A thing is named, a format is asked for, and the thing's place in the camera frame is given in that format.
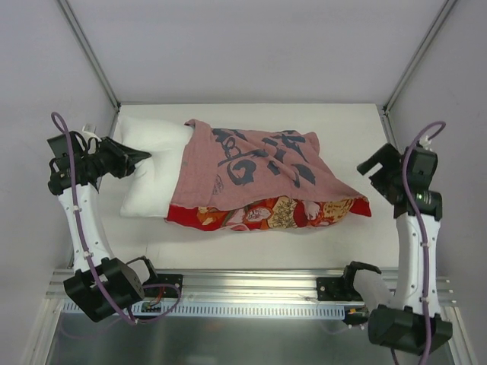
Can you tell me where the white pillow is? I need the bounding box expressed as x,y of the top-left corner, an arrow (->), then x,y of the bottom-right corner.
117,115 -> 193,218

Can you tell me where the pink red patterned pillowcase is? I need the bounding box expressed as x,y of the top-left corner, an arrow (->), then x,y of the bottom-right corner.
166,119 -> 371,231

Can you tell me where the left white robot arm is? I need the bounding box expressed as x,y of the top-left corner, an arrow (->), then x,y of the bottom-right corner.
47,132 -> 159,322

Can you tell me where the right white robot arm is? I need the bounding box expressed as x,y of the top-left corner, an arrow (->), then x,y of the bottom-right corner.
341,144 -> 453,363

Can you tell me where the left aluminium frame post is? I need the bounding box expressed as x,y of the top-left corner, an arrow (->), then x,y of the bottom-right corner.
56,0 -> 122,112

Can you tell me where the aluminium frame post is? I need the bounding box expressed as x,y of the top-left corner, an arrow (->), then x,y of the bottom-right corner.
382,0 -> 460,113
56,0 -> 122,112

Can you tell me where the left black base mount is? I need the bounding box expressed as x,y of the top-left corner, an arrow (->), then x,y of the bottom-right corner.
143,273 -> 183,299

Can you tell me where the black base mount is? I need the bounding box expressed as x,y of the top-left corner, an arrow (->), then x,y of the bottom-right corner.
143,273 -> 183,299
316,277 -> 362,302

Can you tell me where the right aluminium frame post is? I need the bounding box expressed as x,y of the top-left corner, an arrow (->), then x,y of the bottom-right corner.
382,0 -> 460,113

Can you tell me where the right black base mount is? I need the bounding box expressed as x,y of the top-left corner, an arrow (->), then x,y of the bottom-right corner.
316,277 -> 362,302

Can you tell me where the aluminium mounting rail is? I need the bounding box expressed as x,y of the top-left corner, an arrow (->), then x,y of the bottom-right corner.
45,268 -> 458,307

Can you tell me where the white slotted cable duct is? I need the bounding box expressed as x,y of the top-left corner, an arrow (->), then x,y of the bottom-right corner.
60,302 -> 346,319

